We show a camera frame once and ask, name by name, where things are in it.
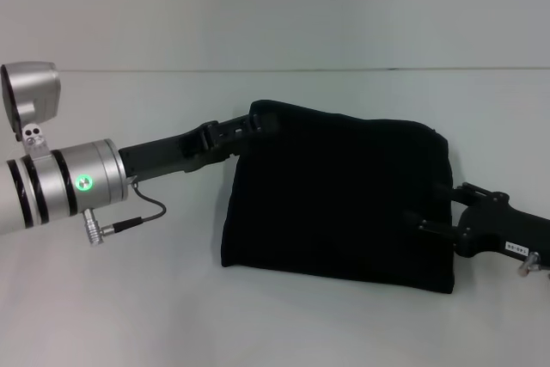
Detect right gripper cable with plug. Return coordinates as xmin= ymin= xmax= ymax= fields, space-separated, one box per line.
xmin=517 ymin=250 xmax=550 ymax=282

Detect gripper cable with plug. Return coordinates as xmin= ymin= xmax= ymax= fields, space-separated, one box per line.
xmin=517 ymin=250 xmax=550 ymax=282
xmin=82 ymin=184 xmax=167 ymax=248

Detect left gripper cable with plug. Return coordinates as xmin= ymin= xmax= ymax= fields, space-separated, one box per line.
xmin=82 ymin=184 xmax=167 ymax=248

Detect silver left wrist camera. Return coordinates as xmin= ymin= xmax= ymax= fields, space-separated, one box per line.
xmin=0 ymin=60 xmax=59 ymax=143

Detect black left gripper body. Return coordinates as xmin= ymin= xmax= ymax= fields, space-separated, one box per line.
xmin=118 ymin=120 xmax=216 ymax=183

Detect black shirt with FREE print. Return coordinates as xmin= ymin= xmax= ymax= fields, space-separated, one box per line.
xmin=218 ymin=99 xmax=456 ymax=296

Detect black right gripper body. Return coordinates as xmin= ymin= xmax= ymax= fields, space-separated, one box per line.
xmin=455 ymin=193 xmax=550 ymax=267

